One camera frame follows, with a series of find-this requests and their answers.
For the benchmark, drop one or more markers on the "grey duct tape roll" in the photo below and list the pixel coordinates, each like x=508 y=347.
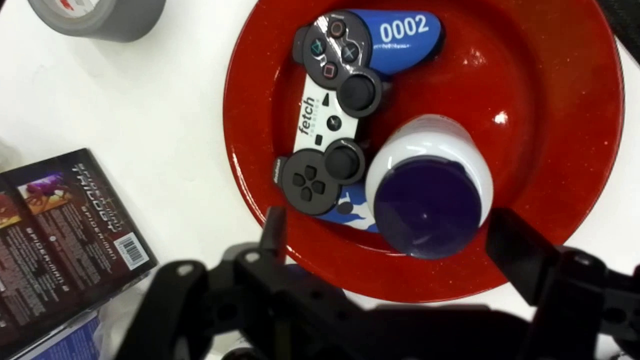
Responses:
x=106 y=16

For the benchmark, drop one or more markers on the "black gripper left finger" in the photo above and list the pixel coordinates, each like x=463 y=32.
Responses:
x=272 y=232

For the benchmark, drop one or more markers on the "red round plate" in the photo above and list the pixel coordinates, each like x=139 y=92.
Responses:
x=547 y=133

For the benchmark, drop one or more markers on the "dark video game case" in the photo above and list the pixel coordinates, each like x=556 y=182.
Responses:
x=60 y=252

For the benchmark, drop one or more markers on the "small bottle blue label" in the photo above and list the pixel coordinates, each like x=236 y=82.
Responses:
x=66 y=340

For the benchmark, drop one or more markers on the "blue grey game controller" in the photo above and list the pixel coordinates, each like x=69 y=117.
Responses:
x=347 y=66

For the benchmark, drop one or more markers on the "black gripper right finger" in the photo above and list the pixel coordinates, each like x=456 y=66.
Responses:
x=520 y=252

